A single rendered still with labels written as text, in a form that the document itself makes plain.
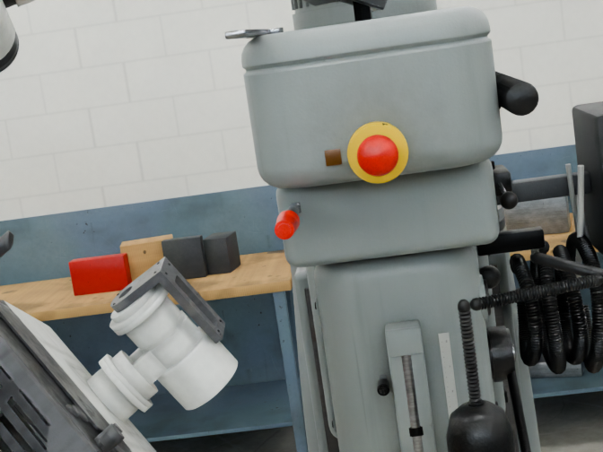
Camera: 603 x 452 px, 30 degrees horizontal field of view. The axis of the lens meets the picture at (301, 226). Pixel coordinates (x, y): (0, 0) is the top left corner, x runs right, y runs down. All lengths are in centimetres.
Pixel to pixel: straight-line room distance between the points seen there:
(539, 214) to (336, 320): 385
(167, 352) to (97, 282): 422
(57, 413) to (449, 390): 59
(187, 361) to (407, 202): 34
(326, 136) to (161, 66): 454
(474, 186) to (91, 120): 460
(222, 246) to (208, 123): 74
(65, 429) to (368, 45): 50
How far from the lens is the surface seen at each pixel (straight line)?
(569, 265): 133
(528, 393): 185
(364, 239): 124
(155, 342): 103
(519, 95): 116
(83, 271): 525
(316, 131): 113
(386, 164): 108
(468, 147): 114
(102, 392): 103
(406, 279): 128
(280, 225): 110
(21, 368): 86
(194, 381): 103
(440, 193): 123
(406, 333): 126
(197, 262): 519
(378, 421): 133
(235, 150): 562
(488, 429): 121
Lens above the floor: 188
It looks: 9 degrees down
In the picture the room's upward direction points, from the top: 8 degrees counter-clockwise
